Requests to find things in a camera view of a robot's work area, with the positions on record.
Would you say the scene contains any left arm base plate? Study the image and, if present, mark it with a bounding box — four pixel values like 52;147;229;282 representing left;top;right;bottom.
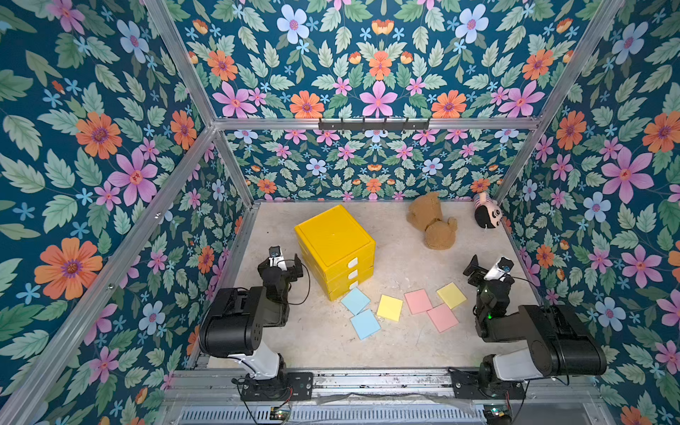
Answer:
239;372;315;402

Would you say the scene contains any black wall hook rail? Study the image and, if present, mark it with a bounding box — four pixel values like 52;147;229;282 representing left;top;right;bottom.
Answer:
318;118;430;132

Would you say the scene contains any brown teddy bear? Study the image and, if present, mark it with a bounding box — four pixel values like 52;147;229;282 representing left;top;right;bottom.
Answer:
407;192;458;251

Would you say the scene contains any yellow plastic drawer cabinet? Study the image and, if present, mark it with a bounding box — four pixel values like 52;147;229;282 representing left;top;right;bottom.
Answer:
294;205;376;301

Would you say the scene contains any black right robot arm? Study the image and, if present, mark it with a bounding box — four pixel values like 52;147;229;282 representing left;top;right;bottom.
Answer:
463;256;607;386

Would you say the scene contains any blue sticky note pad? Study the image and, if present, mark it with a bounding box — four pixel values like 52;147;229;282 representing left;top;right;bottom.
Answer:
341;287;370;315
351;310;381;340

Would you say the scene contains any pink black plush toy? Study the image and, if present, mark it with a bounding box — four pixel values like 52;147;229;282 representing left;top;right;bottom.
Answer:
474;192;503;228

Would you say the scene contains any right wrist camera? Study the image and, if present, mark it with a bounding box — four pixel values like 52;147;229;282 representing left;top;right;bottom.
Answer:
483;256;515;282

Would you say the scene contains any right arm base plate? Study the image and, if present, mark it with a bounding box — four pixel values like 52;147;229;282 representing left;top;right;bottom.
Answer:
447;367;525;400

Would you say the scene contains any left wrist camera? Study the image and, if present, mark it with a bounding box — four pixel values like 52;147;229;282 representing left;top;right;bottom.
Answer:
268;245;288;271

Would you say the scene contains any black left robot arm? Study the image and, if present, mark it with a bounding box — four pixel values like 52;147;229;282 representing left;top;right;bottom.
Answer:
198;256;305;382

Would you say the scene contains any yellow sticky note pad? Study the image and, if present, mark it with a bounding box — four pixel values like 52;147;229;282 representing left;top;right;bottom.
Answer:
437;283;467;310
376;295;404;322

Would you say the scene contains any upper blue sticky note pad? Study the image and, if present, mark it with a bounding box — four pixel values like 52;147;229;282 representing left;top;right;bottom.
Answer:
341;287;370;315

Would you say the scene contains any lower blue sticky note pad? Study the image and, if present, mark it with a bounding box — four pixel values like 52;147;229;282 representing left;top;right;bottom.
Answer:
351;310;381;340

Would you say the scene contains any pink sticky note pad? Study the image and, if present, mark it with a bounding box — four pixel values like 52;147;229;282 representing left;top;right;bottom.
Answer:
427;304;460;333
405;290;433;315

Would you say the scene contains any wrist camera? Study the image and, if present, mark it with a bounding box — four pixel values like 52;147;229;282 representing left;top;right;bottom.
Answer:
268;245;288;271
483;256;515;282

